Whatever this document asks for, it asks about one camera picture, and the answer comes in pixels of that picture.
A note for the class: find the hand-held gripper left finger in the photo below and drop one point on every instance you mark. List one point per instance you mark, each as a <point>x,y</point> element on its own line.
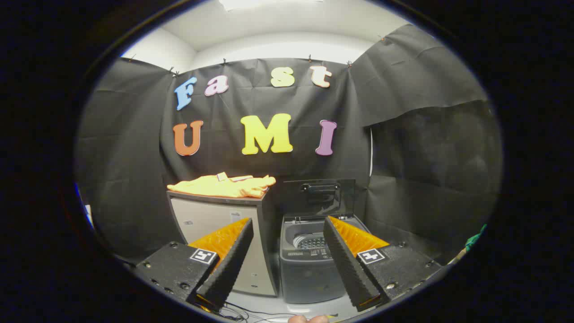
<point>226,269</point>

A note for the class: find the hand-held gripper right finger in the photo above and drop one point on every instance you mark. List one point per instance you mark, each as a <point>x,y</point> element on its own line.
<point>347,264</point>

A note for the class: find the grey washing machine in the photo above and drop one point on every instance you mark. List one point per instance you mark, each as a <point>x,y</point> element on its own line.
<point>307,278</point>

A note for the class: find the yellow polo shirt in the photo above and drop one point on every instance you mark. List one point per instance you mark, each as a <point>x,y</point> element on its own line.
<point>224,186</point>

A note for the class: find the grey cabinet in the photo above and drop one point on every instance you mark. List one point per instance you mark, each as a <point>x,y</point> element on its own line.
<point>202,220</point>

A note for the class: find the green cloth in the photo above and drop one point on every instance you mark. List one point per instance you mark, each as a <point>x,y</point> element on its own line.
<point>474,240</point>

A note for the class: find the white printed board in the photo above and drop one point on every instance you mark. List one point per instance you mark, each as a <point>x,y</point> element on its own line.
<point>89,215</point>

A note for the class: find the black backdrop cloth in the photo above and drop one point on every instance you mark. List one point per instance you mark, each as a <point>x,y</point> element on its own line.
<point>269,98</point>

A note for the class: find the ceiling light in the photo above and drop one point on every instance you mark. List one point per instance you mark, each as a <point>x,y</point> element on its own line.
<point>269,3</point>

